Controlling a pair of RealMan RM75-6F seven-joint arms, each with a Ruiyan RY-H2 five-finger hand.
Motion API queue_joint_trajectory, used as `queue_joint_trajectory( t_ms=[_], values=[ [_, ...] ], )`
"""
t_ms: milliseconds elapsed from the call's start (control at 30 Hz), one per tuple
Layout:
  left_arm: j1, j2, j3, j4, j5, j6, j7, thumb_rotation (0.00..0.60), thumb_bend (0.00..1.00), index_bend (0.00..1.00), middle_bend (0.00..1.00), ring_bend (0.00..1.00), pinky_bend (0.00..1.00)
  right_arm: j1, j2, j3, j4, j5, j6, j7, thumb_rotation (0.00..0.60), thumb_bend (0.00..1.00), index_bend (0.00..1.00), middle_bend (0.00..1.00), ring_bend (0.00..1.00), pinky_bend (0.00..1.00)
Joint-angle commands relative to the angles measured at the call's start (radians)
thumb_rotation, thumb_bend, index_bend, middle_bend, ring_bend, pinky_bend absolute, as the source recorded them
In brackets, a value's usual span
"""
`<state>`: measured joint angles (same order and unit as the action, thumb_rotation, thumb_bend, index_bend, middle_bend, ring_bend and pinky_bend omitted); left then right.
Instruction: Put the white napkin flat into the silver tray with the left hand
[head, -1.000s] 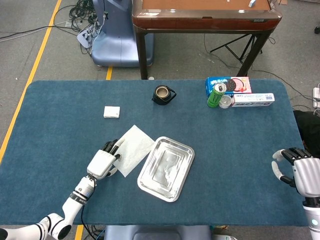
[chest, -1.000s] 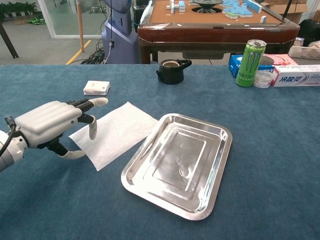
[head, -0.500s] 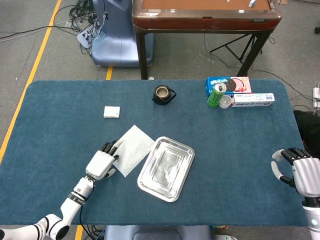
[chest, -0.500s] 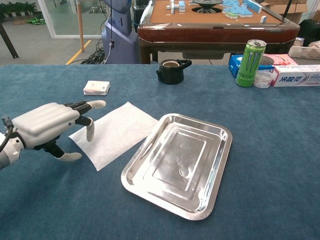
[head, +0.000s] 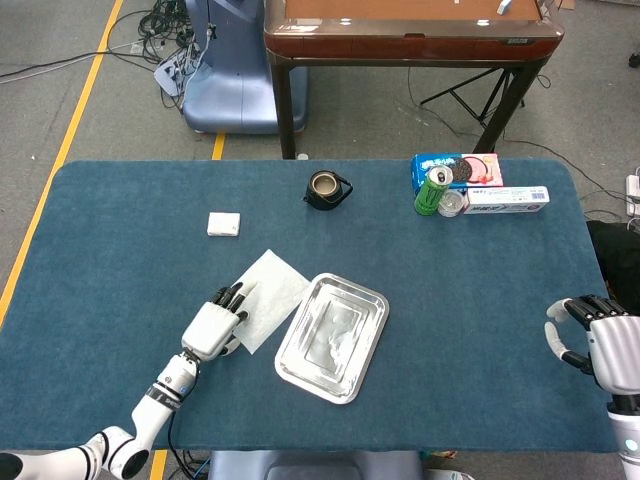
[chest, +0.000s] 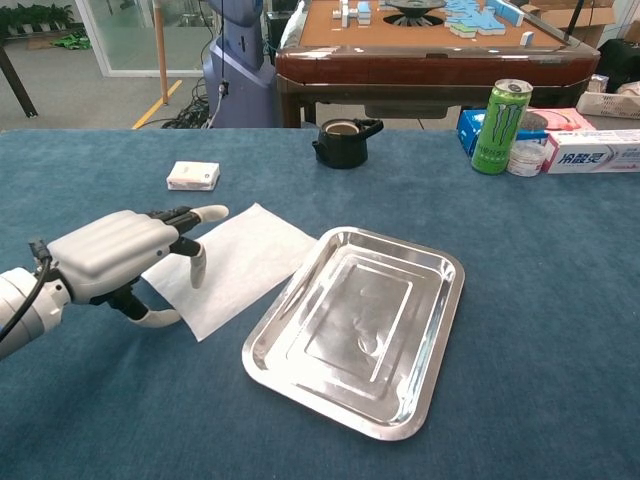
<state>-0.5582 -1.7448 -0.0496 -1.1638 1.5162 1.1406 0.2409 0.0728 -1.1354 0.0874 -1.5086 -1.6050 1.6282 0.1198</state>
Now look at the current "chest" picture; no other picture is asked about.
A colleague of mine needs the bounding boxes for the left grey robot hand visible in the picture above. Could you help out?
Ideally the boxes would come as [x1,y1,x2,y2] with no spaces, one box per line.
[47,203,231,329]

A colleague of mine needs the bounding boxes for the white paper sheet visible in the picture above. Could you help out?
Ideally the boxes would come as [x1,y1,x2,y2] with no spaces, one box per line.
[141,202,317,343]

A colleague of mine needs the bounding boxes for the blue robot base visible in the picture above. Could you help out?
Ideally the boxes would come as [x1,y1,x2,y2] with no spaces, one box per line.
[201,0,277,129]

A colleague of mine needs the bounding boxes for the stainless steel tray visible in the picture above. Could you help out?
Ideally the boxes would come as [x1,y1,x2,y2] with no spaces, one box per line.
[241,226,466,442]

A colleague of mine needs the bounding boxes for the small white tissue pack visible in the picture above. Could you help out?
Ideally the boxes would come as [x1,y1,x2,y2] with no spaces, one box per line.
[166,160,221,193]

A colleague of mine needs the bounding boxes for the blue table cloth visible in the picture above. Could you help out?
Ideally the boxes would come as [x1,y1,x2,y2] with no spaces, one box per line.
[0,128,640,480]

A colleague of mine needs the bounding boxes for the black table leg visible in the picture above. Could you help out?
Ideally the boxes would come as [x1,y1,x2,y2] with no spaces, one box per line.
[0,44,39,120]

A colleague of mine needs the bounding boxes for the wooden pole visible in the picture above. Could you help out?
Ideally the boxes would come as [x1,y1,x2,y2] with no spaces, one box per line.
[152,0,170,106]

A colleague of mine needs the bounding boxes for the green cloth on floor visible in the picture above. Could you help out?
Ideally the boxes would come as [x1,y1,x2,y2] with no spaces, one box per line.
[52,29,94,51]

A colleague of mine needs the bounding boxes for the potted green plants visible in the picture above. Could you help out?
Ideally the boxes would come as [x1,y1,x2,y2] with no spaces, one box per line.
[0,3,75,36]

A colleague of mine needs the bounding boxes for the black teapot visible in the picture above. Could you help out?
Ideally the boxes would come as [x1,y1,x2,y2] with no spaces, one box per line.
[311,118,385,170]

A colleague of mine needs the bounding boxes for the stacked blue mahjong tiles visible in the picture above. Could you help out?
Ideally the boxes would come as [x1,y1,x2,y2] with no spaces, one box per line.
[332,0,374,27]

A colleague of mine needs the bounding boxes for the brown mahjong table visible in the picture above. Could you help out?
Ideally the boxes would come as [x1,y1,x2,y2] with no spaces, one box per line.
[274,0,601,129]

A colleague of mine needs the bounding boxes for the green energy drink can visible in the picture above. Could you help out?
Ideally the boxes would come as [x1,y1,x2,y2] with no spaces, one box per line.
[470,78,534,176]

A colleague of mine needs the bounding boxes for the pile of blue mahjong tiles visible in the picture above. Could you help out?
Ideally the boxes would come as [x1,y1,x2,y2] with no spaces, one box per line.
[444,0,526,40]

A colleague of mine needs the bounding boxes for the blue pink cookie box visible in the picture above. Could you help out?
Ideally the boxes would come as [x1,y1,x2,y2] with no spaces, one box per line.
[456,107,597,159]

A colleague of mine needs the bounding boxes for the white toothpaste box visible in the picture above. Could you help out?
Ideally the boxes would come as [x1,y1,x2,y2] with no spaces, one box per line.
[541,128,640,175]

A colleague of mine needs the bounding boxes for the white plastic basket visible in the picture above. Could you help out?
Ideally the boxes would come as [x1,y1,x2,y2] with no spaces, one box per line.
[576,91,640,120]

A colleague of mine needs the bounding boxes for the black tripod stand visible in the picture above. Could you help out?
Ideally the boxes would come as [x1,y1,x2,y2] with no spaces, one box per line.
[563,0,587,42]

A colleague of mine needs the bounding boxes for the cardboard box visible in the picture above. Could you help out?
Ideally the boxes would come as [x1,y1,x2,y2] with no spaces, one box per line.
[519,0,617,49]

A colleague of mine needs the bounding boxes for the black bag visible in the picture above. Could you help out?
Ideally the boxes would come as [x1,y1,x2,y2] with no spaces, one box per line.
[596,38,640,94]

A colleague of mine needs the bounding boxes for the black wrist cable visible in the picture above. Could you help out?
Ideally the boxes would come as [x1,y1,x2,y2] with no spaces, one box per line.
[0,239,54,346]

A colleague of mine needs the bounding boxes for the black floor cable bundle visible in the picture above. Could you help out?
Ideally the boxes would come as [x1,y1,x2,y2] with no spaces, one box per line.
[160,77,221,130]

